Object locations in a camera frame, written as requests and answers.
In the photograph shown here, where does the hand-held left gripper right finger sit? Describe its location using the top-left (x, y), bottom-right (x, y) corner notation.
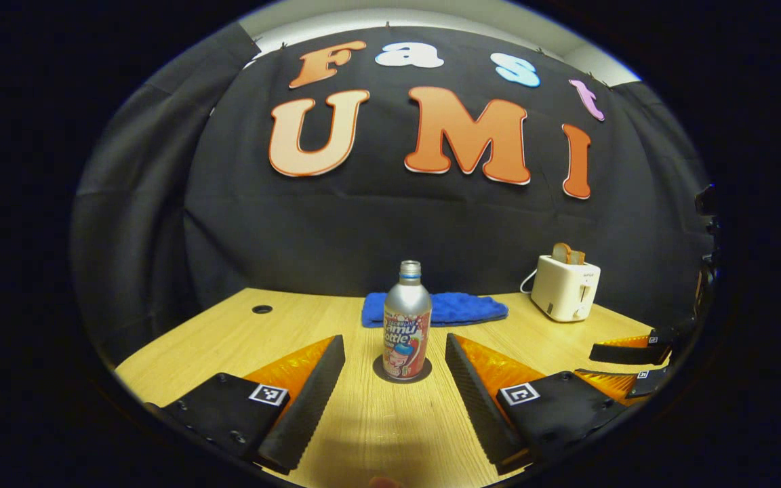
top-left (445, 332), bottom-right (630, 475)

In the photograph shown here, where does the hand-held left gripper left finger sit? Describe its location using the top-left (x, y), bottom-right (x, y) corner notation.
top-left (145, 334), bottom-right (346, 475)

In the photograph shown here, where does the dark round coaster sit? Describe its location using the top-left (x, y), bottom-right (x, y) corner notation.
top-left (372, 354), bottom-right (433, 385)

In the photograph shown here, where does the silver water bottle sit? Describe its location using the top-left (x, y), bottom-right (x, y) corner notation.
top-left (382, 260), bottom-right (433, 380)

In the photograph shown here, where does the white toaster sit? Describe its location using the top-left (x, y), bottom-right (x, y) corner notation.
top-left (531, 255), bottom-right (601, 323)

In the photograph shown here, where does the blue towel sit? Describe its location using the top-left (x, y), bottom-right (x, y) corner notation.
top-left (362, 292), bottom-right (509, 329)

